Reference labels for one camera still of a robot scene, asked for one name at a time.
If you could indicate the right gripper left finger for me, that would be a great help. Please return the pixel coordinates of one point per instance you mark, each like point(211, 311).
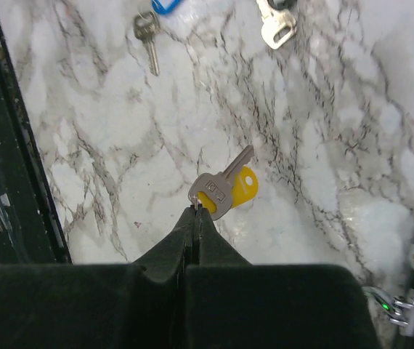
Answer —
point(135, 305)

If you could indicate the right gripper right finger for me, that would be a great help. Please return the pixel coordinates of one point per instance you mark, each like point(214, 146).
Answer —
point(231, 304)

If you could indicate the silver key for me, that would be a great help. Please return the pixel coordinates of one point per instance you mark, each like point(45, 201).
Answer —
point(146, 27)
point(234, 167)
point(278, 23)

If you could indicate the yellow key tag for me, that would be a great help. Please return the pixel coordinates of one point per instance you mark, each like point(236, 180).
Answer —
point(218, 195)

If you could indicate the silver key on blue tag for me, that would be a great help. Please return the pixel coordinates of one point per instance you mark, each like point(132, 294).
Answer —
point(146, 27)

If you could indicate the silver key on black tag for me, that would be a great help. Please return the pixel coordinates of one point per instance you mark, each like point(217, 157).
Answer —
point(278, 23)

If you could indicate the blue key tag near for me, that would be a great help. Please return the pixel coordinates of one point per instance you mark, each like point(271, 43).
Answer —
point(165, 7)

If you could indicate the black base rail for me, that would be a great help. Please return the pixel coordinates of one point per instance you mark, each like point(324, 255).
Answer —
point(30, 230)

